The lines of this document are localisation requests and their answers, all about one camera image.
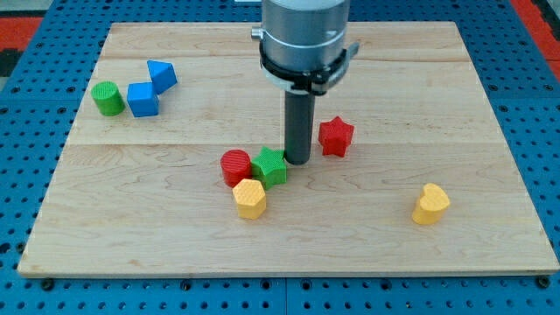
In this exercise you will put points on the blue cube block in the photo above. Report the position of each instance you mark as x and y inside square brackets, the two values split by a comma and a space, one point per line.
[142, 99]

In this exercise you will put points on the light wooden board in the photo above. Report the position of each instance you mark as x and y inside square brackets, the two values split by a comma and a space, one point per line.
[145, 197]

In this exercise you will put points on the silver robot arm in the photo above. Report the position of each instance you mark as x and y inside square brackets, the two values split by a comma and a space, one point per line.
[302, 52]

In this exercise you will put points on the green star block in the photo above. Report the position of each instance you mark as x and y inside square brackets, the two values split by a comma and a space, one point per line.
[269, 167]

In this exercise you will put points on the yellow heart block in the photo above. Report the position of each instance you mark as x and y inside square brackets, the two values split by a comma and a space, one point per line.
[431, 205]

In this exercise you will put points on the green cylinder block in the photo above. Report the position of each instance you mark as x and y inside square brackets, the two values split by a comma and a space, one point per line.
[107, 98]

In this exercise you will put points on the red cylinder block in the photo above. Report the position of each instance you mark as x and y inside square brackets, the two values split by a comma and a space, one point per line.
[236, 166]

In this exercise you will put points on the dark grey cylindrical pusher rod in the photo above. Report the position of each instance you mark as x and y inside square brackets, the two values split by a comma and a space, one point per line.
[298, 126]

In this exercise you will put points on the yellow hexagon block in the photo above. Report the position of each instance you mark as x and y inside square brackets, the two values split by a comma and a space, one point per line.
[250, 199]

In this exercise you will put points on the red star block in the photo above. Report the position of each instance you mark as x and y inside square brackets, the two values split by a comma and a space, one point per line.
[335, 137]

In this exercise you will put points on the black clamp ring mount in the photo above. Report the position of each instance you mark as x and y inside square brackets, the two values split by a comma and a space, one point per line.
[316, 82]

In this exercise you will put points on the blue triangular prism block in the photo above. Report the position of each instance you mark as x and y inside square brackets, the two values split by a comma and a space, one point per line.
[162, 75]

